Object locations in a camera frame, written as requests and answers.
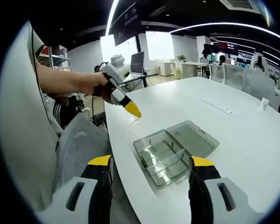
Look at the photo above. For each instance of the clear plastic divider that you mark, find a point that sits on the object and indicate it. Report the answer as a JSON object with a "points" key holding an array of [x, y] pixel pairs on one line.
{"points": [[165, 159]]}

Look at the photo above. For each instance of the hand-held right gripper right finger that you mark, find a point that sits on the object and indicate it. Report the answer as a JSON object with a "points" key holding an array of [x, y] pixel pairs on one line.
{"points": [[205, 191]]}

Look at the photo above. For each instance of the green potted plant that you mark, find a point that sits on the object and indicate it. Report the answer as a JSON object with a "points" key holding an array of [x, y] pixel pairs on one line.
{"points": [[181, 58]]}

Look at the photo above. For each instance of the clear guide fixture box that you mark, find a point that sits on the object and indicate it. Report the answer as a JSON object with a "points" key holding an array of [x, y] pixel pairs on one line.
{"points": [[167, 154]]}

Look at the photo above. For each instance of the dark wall screen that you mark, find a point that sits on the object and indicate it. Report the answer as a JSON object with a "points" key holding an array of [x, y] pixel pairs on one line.
{"points": [[227, 48]]}

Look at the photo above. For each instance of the black hanging sign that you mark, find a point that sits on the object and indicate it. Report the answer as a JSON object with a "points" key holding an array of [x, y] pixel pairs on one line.
{"points": [[127, 25]]}

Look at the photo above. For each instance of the laptop on stand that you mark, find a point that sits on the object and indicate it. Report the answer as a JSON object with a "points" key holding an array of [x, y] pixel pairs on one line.
{"points": [[137, 63]]}

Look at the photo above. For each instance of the frosted desk partition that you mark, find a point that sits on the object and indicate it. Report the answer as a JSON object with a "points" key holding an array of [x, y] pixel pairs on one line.
{"points": [[249, 80]]}

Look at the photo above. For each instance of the grey mesh chair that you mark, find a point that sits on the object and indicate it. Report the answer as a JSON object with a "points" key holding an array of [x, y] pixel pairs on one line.
{"points": [[84, 144]]}

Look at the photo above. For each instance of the metal storage shelf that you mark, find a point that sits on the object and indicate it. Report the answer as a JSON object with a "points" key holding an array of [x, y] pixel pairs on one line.
{"points": [[58, 58]]}

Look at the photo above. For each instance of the person's left hand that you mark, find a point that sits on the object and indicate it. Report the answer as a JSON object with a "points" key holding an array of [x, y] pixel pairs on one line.
{"points": [[93, 81]]}

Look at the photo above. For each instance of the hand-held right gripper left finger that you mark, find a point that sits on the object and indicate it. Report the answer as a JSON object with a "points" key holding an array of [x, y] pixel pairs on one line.
{"points": [[84, 200]]}

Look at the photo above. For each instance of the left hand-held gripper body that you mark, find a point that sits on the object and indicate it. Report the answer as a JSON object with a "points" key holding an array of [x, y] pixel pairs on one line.
{"points": [[117, 67]]}

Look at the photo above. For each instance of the white humanoid robot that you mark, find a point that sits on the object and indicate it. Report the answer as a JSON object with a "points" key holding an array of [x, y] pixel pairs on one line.
{"points": [[259, 61]]}

